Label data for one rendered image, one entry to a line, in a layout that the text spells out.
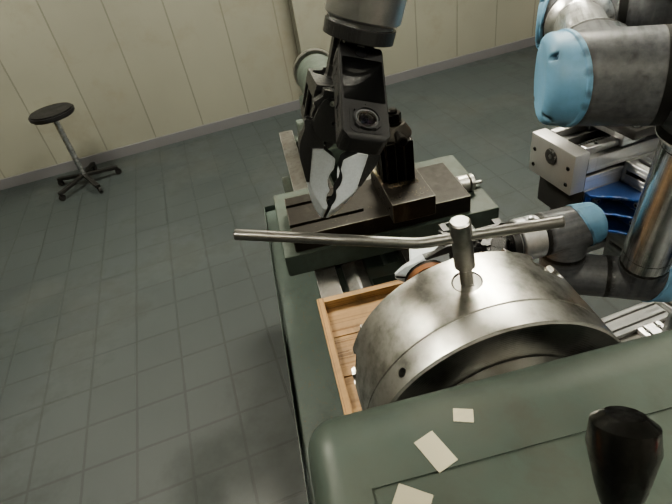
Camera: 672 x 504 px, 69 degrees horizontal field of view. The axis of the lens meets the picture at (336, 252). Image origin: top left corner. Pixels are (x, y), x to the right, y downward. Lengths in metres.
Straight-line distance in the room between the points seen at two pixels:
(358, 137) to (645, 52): 0.37
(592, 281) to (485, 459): 0.60
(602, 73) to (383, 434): 0.48
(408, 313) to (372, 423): 0.17
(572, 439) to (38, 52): 4.20
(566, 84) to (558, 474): 0.44
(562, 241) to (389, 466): 0.58
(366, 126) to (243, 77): 3.95
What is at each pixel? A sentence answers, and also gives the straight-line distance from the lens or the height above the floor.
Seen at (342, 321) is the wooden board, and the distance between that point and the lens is 1.02.
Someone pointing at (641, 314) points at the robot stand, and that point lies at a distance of 2.06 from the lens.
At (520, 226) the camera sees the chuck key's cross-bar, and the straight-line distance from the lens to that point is 0.52.
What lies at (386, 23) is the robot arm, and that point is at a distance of 0.50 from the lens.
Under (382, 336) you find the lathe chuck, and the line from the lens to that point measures 0.58.
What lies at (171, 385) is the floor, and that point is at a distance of 2.28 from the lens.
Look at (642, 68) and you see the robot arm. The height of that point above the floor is 1.39.
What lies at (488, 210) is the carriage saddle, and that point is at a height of 0.92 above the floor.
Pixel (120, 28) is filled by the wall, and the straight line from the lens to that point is 4.25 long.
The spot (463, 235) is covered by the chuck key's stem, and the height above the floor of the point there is 1.31.
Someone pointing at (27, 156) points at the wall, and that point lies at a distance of 4.62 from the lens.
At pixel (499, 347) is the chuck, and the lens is 0.53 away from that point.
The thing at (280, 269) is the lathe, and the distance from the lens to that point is 1.75.
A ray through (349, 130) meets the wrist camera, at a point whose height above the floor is 1.44.
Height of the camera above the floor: 1.62
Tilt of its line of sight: 38 degrees down
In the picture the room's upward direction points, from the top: 11 degrees counter-clockwise
